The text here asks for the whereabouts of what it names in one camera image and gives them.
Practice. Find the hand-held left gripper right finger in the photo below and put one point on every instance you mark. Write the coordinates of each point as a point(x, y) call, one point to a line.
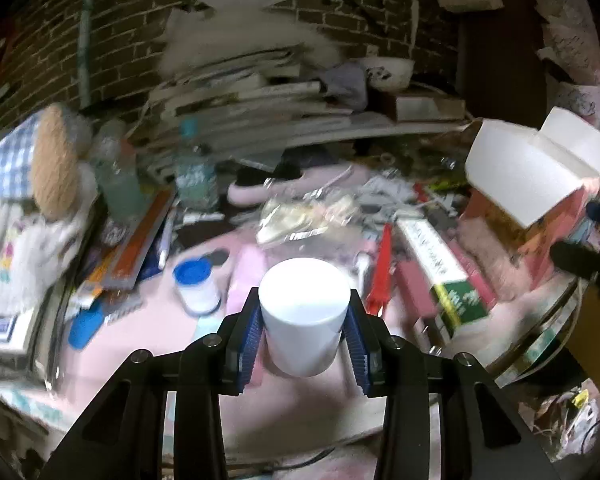
point(358, 355)

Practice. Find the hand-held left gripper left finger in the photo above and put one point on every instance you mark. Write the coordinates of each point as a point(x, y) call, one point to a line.
point(250, 340)

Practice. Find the white cylinder cup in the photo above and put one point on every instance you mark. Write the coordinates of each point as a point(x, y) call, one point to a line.
point(302, 320)

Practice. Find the red plastic clip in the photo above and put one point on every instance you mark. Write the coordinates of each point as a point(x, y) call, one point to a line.
point(380, 270)

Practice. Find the pink box with white flaps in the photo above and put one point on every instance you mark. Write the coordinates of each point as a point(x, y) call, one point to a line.
point(520, 170)

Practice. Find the white jar with blue lid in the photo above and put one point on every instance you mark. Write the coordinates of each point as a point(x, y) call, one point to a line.
point(197, 295)

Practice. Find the dark red box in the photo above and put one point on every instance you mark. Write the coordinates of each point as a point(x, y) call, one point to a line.
point(415, 290)

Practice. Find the pink fuzzy pouch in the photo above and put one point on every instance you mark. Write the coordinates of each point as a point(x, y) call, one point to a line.
point(485, 260)

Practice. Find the pink printed desk mat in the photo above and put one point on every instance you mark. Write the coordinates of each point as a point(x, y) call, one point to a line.
point(145, 370)

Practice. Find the green and white box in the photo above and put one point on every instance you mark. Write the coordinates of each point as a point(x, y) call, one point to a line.
point(442, 270)

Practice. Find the white pen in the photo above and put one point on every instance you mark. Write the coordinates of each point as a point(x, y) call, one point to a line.
point(165, 240)

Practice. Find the cellophane bag with ribbon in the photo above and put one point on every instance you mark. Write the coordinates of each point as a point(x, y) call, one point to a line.
point(305, 215)

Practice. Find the orange snack packet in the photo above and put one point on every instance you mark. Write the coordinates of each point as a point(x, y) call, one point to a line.
point(140, 240)

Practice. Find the white crumpled plastic bag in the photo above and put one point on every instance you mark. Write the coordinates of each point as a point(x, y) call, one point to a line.
point(385, 195)

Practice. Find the blue plastic case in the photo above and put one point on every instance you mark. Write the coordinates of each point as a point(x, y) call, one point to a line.
point(86, 329)

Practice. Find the pink hair brush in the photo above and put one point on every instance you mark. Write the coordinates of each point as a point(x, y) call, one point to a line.
point(300, 182)

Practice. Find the clear bottle with teal cap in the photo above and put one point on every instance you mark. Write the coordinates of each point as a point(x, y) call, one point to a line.
point(196, 175)

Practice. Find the clear bottle with pale liquid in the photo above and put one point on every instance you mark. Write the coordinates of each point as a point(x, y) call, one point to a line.
point(120, 180)

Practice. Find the cardboard box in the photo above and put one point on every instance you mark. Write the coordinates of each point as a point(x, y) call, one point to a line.
point(425, 105)

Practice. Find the white shelf board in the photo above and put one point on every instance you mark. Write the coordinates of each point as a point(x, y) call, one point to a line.
point(405, 127)

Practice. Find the stack of books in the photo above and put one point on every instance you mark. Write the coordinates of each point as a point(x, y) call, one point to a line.
point(250, 105)

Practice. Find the flat boxes under plush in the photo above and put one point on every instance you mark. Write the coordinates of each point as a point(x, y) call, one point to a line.
point(5, 332)

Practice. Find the white panda bowl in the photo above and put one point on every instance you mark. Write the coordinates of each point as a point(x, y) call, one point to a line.
point(387, 72)

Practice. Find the plush toy with checkered hat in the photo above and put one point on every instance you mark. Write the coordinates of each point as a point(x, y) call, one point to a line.
point(50, 170)

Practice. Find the purple cloth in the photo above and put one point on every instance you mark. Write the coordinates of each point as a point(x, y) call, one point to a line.
point(345, 85)

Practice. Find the white fluffy fur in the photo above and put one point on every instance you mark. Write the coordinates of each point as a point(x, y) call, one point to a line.
point(240, 35)

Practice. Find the printed wall poster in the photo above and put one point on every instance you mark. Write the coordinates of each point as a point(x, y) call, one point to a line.
point(575, 35)

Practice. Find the teal wall pipe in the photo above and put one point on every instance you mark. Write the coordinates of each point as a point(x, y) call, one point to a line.
point(85, 35)

